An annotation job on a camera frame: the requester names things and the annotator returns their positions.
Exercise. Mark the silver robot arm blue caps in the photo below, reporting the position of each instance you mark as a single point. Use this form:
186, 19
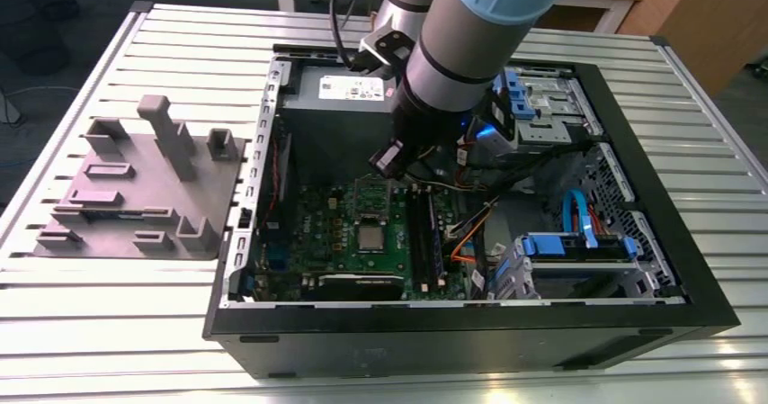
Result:
462, 39

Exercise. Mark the grey power supply unit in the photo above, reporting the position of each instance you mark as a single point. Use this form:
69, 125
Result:
337, 134

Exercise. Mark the blue drive carrier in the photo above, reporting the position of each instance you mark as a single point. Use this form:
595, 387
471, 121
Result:
521, 102

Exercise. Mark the grey metal drive cage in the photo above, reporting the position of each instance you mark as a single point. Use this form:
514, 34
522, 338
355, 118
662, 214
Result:
549, 138

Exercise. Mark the black RAM slot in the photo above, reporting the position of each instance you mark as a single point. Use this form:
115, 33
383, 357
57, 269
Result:
435, 242
426, 237
415, 237

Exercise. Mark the green motherboard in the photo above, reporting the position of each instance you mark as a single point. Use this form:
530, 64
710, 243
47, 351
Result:
325, 251

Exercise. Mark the hard disk in blue carrier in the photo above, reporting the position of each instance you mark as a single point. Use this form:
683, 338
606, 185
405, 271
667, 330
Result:
549, 245

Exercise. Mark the black graphics card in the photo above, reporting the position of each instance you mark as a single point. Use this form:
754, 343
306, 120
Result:
361, 286

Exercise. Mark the metal disk bay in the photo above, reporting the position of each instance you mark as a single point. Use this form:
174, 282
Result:
577, 282

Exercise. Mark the black PC case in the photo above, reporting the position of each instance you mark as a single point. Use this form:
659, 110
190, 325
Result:
421, 332

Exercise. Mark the blue VGA port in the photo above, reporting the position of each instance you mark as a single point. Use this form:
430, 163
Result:
247, 286

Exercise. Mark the grey parts rack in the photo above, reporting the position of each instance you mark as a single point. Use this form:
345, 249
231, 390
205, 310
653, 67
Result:
150, 188

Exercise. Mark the brown wooden cabinet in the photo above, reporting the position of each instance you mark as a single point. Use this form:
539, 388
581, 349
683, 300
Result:
709, 17

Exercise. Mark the dark office chair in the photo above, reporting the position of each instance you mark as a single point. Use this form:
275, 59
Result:
42, 39

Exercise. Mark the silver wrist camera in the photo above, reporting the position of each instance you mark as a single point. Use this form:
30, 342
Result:
498, 136

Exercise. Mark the silver camera with label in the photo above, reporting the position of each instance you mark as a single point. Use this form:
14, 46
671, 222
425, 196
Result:
387, 46

